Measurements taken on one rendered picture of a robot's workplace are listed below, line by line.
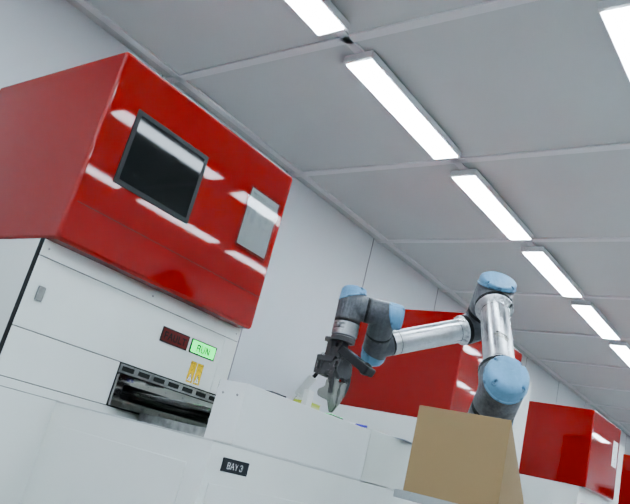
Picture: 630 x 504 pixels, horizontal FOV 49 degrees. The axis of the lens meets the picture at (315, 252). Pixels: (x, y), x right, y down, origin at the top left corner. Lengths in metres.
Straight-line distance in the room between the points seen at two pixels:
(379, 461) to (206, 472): 0.69
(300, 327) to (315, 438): 3.25
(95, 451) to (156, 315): 0.54
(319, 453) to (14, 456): 0.80
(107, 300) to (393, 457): 0.97
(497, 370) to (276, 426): 0.58
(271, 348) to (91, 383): 2.85
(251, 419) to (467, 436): 0.52
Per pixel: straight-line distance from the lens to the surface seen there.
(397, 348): 2.12
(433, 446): 1.81
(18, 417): 2.03
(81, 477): 1.90
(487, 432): 1.76
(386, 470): 2.17
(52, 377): 2.06
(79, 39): 3.99
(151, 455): 1.72
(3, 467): 2.04
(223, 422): 1.66
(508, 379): 1.87
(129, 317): 2.18
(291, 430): 1.78
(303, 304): 5.09
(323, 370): 1.98
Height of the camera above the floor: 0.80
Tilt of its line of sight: 17 degrees up
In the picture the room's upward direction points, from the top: 15 degrees clockwise
